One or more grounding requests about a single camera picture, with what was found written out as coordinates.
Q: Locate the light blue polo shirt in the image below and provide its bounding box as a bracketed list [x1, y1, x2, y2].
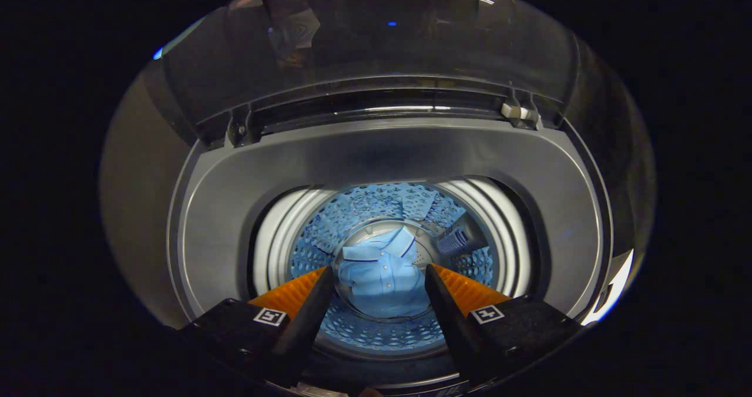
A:
[337, 227, 430, 319]

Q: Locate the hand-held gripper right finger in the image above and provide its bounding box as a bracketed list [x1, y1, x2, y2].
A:
[425, 263, 583, 386]

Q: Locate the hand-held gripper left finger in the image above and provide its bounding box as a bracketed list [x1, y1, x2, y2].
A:
[178, 266, 335, 387]

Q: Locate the grey washing machine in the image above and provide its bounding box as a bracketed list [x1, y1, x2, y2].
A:
[167, 117, 615, 397]

